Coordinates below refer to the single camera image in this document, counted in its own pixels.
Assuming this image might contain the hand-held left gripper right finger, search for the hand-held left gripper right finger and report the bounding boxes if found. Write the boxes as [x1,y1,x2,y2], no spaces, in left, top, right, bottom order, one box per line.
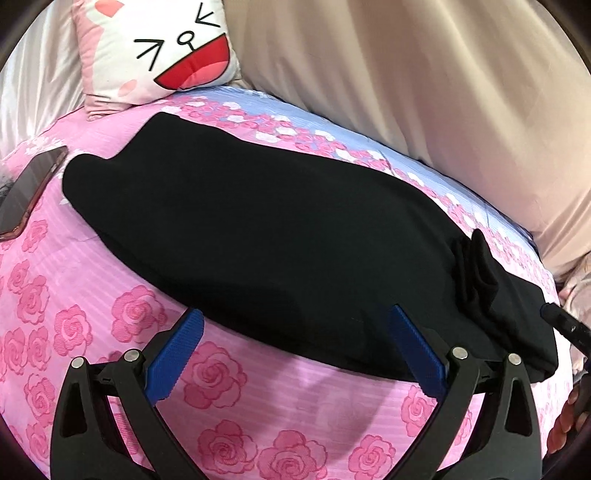
[389,304,541,480]

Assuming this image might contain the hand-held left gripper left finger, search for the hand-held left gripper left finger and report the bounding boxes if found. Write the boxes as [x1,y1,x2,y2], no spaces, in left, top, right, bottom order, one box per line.
[51,309,206,480]

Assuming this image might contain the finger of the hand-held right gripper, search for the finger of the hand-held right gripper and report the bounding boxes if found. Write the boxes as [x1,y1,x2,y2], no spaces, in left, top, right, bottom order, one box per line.
[540,302,591,357]

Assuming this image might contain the black pants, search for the black pants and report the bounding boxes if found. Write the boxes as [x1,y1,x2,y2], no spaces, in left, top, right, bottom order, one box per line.
[62,112,559,384]

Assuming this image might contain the person's right hand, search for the person's right hand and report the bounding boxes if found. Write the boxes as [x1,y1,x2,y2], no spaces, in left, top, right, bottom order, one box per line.
[547,384,591,459]

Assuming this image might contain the pale patterned cloth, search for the pale patterned cloth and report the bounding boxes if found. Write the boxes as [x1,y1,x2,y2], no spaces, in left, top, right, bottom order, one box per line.
[556,251,591,319]

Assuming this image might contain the pink floral blanket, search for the pink floral blanket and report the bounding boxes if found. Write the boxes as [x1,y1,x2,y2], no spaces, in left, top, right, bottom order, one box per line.
[0,85,578,480]

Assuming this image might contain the smartphone with red case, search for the smartphone with red case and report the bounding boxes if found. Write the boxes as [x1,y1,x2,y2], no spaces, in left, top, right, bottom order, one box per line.
[0,145,69,241]

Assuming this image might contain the beige cloth cover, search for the beige cloth cover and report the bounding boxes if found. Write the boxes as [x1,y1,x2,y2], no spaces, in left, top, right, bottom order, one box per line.
[222,0,591,283]

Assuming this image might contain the white satin curtain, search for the white satin curtain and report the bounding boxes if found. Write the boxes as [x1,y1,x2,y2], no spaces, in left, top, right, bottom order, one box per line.
[0,8,89,161]

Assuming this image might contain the cartoon face cushion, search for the cartoon face cushion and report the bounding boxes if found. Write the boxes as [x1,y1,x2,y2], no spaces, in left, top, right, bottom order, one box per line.
[71,0,241,121]

